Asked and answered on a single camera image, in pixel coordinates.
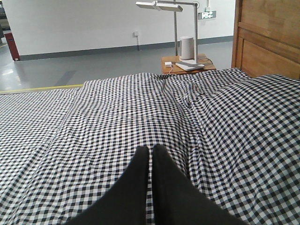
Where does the wooden nightstand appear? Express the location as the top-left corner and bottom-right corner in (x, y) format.
(161, 53), (216, 74)

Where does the white cylindrical speaker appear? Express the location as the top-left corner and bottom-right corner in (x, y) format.
(180, 36), (194, 60)

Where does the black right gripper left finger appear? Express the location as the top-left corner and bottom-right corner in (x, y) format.
(66, 146), (149, 225)

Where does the white charger adapter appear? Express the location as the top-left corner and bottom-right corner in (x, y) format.
(165, 61), (173, 68)

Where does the white desk lamp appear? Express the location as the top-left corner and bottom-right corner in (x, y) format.
(135, 0), (205, 72)

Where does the green exit sign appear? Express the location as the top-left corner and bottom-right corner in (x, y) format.
(198, 10), (217, 20)

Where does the wooden headboard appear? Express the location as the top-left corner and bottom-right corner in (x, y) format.
(232, 0), (300, 79)

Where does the red cabinet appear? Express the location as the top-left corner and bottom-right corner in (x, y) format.
(4, 32), (20, 61)

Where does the black white checkered bedsheet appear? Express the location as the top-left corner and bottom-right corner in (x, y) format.
(0, 68), (300, 225)

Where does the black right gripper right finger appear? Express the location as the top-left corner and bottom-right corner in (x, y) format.
(152, 144), (244, 225)

